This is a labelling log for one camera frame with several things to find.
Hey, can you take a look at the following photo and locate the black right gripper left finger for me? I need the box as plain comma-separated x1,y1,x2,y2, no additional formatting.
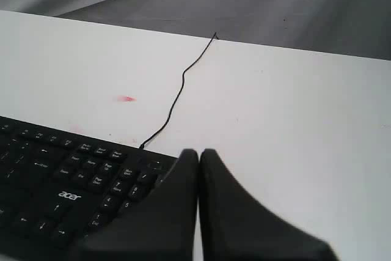
78,149,199,260

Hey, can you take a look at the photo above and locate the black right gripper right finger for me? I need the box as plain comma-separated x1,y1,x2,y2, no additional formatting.
199,149,338,260

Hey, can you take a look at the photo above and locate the black acer keyboard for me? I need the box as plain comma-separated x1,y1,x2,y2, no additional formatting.
1,117,175,255

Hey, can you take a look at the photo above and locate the grey backdrop cloth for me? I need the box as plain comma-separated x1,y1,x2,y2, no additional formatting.
1,0,390,60

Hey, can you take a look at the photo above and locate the thin black keyboard cable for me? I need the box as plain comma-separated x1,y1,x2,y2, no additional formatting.
139,31,219,149

